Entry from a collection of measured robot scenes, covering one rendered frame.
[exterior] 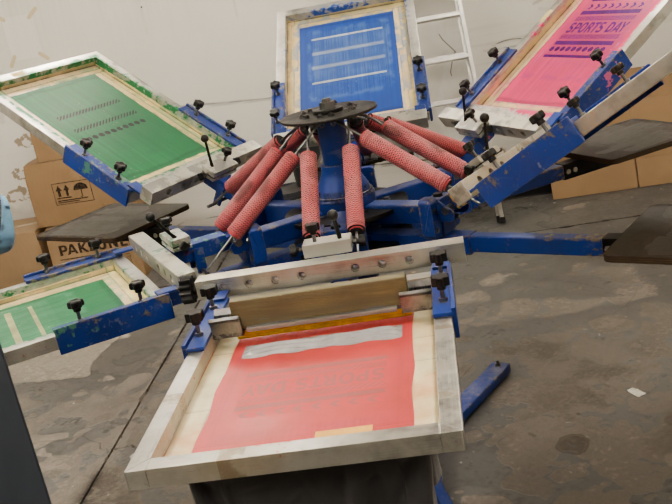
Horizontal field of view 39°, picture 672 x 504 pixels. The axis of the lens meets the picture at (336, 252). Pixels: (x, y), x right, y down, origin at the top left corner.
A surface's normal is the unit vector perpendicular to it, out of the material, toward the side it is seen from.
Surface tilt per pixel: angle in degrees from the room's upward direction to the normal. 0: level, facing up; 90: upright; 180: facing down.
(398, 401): 0
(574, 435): 0
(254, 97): 90
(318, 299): 90
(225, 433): 0
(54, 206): 91
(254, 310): 90
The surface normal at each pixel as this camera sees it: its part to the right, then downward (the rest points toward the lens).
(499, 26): -0.07, 0.32
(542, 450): -0.18, -0.94
